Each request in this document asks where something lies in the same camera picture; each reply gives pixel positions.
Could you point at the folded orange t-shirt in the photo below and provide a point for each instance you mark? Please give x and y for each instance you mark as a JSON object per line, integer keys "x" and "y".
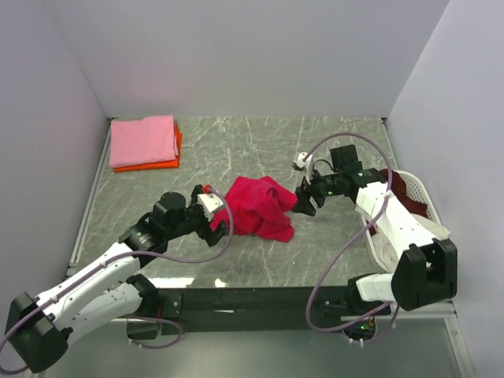
{"x": 166, "y": 164}

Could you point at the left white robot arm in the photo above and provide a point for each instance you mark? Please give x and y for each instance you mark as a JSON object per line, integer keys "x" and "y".
{"x": 41, "y": 328}

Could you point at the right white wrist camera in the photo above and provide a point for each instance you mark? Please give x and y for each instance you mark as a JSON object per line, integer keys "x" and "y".
{"x": 303, "y": 162}

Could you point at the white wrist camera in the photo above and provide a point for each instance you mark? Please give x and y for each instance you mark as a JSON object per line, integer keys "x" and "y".
{"x": 211, "y": 203}
{"x": 303, "y": 162}

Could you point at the dark maroon t-shirt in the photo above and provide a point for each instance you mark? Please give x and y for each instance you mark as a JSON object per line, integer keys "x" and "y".
{"x": 399, "y": 189}

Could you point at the cream white t-shirt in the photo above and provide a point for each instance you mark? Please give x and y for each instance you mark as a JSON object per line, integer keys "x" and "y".
{"x": 396, "y": 229}

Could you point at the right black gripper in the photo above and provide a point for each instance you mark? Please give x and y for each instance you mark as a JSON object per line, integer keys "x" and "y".
{"x": 304, "y": 194}

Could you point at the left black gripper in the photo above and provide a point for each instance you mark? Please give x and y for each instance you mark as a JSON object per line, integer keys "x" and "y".
{"x": 211, "y": 235}

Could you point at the folded pink t-shirt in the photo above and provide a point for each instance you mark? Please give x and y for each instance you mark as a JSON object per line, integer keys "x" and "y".
{"x": 141, "y": 141}

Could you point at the crimson red t-shirt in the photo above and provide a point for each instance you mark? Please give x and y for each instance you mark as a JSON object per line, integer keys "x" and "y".
{"x": 259, "y": 207}

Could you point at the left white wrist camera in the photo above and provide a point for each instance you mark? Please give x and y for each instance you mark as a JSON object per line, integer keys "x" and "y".
{"x": 211, "y": 203}

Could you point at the white laundry basket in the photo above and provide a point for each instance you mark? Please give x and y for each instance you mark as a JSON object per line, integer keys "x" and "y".
{"x": 417, "y": 189}

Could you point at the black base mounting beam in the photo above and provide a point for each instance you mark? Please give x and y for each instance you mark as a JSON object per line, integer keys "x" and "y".
{"x": 222, "y": 309}

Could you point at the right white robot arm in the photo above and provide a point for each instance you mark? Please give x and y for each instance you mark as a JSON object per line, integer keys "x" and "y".
{"x": 420, "y": 268}

